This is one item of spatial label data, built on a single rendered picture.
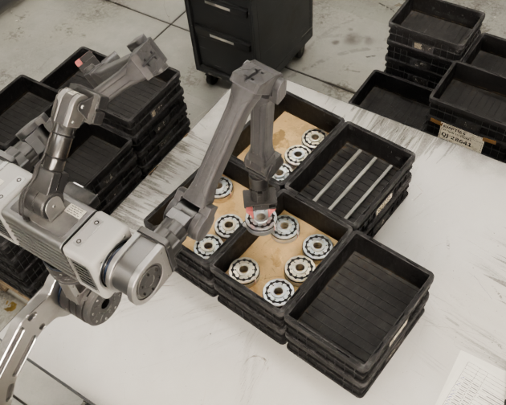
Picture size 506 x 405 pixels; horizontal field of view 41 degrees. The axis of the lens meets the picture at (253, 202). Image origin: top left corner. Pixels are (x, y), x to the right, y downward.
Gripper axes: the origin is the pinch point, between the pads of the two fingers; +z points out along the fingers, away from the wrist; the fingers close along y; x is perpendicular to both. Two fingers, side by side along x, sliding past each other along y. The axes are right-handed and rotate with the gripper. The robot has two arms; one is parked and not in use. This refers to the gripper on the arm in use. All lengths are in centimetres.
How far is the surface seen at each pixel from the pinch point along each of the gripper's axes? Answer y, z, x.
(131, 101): 55, 53, -122
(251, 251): 3.9, 21.0, -1.5
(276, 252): -4.5, 20.9, 0.3
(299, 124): -20, 19, -59
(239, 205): 6.4, 20.5, -21.9
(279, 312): -2.2, 11.7, 28.8
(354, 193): -35.2, 19.7, -21.5
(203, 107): 22, 100, -165
